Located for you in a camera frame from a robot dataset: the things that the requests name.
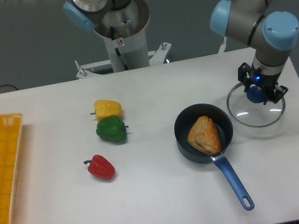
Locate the green bell pepper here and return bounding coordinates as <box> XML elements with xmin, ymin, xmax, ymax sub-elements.
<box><xmin>95</xmin><ymin>116</ymin><xmax>128</xmax><ymax>144</ymax></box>

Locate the yellow bell pepper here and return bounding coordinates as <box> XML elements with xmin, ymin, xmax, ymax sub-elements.
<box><xmin>90</xmin><ymin>99</ymin><xmax>123</xmax><ymax>122</ymax></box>

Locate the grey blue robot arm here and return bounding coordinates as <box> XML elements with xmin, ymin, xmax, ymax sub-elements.
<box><xmin>63</xmin><ymin>0</ymin><xmax>299</xmax><ymax>103</ymax></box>

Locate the triangular puff pastry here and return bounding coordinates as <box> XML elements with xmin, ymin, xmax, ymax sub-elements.
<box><xmin>187</xmin><ymin>115</ymin><xmax>222</xmax><ymax>156</ymax></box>

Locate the dark saucepan blue handle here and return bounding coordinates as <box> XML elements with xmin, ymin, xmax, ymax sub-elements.
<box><xmin>174</xmin><ymin>103</ymin><xmax>255</xmax><ymax>211</ymax></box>

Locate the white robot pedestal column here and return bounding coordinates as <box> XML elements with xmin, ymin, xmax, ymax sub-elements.
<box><xmin>94</xmin><ymin>0</ymin><xmax>150</xmax><ymax>73</ymax></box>

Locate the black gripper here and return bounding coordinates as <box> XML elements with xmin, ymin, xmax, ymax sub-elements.
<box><xmin>237</xmin><ymin>62</ymin><xmax>289</xmax><ymax>105</ymax></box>

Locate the white metal base frame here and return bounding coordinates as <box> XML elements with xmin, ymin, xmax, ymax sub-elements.
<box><xmin>72</xmin><ymin>34</ymin><xmax>229</xmax><ymax>80</ymax></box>

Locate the red bell pepper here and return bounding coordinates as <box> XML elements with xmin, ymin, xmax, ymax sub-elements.
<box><xmin>84</xmin><ymin>154</ymin><xmax>115</xmax><ymax>180</ymax></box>

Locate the glass pot lid blue knob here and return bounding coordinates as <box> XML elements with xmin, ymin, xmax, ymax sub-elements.
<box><xmin>223</xmin><ymin>76</ymin><xmax>289</xmax><ymax>132</ymax></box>

